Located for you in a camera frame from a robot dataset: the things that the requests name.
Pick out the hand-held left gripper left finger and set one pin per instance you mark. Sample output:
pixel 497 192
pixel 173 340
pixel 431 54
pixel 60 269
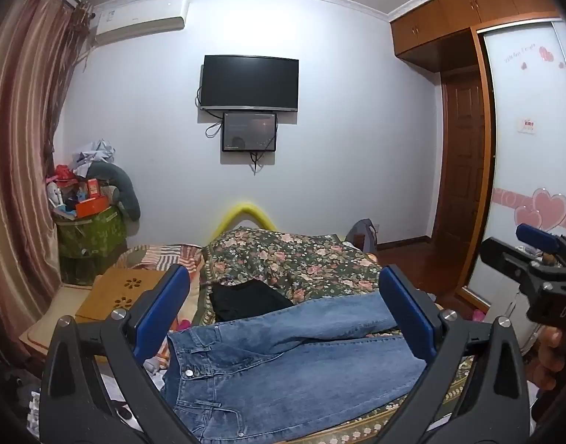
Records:
pixel 160 314

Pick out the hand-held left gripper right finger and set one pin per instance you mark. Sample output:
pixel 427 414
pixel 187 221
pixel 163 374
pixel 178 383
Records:
pixel 410 319

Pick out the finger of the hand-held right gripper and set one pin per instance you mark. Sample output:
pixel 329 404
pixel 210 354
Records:
pixel 537 236
pixel 504 259

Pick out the blue denim pants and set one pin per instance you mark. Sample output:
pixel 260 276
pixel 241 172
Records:
pixel 287 370

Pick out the person's right hand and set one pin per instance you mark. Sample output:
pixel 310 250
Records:
pixel 547 356

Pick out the wooden laptop table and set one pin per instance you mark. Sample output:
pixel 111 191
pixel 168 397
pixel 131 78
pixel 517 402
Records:
pixel 121 289

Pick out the striped blanket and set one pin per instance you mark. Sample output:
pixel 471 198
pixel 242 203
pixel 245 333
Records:
pixel 172 254

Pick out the white heart-print wardrobe door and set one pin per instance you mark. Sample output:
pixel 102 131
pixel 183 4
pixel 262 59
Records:
pixel 527 171

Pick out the black garment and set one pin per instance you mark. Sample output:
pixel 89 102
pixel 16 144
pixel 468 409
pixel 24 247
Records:
pixel 246 300

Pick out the grey backpack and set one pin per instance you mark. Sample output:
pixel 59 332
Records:
pixel 361 236

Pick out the light wooden board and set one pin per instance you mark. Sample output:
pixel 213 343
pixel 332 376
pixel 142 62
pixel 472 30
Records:
pixel 51 314

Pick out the brown wooden door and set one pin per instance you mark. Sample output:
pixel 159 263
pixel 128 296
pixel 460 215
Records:
pixel 460 157

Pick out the small red white sticker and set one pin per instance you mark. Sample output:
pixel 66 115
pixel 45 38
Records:
pixel 527 125

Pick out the floral green blanket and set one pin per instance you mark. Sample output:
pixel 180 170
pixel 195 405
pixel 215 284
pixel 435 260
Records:
pixel 310 259

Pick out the orange box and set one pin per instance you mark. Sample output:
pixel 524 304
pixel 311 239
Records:
pixel 92 206

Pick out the grey plush toy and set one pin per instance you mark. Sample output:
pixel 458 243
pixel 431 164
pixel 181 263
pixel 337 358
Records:
pixel 123 189

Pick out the yellow foam headboard pad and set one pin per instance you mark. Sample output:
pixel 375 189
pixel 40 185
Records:
pixel 245 207

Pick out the pile of grey clothes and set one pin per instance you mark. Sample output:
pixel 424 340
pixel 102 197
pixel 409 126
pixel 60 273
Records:
pixel 95 152

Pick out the striped maroon curtain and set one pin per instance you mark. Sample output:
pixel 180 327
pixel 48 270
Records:
pixel 19 148

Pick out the wooden overhead cabinet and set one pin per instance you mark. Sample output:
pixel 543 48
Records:
pixel 449 14

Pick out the white air conditioner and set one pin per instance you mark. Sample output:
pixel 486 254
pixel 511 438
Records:
pixel 139 18

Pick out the small black wall monitor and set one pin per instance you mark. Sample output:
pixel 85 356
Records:
pixel 249 132

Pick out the black wall television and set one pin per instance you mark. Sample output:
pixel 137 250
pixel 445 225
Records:
pixel 250 83

